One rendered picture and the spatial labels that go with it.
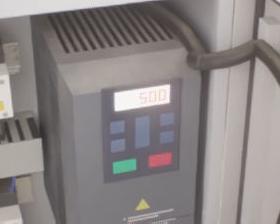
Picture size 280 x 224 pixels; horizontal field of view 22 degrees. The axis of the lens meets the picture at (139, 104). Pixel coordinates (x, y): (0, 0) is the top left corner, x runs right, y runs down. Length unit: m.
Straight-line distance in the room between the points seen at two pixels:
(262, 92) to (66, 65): 0.16
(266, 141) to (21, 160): 0.27
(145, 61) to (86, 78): 0.06
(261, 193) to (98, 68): 0.18
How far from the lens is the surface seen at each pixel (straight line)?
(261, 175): 0.62
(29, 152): 0.74
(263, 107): 0.58
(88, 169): 0.63
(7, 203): 0.77
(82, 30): 0.66
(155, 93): 0.60
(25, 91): 0.77
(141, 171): 0.64
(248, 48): 0.55
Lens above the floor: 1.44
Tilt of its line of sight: 30 degrees down
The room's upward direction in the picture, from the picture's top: straight up
